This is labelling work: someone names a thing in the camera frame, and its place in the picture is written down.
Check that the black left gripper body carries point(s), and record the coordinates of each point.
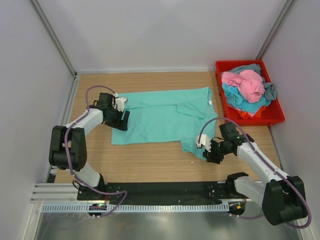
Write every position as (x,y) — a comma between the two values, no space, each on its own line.
(115,115)

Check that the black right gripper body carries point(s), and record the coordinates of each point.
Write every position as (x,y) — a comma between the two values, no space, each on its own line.
(219,148)

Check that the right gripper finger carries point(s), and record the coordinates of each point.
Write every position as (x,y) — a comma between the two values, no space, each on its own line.
(214,158)
(206,154)

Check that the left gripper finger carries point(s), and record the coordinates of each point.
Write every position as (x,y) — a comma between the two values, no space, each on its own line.
(121,125)
(125,117)

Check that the teal green t shirt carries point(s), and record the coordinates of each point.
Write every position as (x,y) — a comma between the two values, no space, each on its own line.
(168,116)

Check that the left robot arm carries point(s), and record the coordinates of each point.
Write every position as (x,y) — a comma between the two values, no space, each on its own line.
(68,148)

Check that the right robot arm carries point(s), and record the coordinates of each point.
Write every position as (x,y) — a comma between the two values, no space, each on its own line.
(281,197)

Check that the orange t shirt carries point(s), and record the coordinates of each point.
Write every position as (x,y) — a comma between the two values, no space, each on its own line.
(247,115)

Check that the pink t shirt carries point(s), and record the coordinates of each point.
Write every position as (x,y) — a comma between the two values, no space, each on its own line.
(248,82)

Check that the grey t shirt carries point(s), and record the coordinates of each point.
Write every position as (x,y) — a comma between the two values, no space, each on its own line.
(270,92)

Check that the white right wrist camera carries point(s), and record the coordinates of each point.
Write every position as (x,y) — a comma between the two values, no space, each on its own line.
(203,141)

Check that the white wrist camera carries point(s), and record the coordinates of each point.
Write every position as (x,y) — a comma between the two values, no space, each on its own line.
(119,102)
(203,141)

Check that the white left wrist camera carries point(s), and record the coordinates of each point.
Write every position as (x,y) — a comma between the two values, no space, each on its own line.
(119,102)

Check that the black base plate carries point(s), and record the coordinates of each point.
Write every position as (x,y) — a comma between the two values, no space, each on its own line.
(174,193)

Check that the slotted cable duct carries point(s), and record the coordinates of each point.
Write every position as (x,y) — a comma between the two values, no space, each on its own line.
(100,208)

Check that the aluminium frame rail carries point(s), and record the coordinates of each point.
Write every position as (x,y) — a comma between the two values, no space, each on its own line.
(54,193)

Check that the left aluminium corner post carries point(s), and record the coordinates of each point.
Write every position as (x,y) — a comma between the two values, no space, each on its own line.
(52,35)

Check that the aluminium corner post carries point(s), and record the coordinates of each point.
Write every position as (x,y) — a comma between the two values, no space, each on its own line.
(279,21)
(52,35)

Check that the right aluminium corner post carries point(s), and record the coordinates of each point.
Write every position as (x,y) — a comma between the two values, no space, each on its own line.
(279,21)

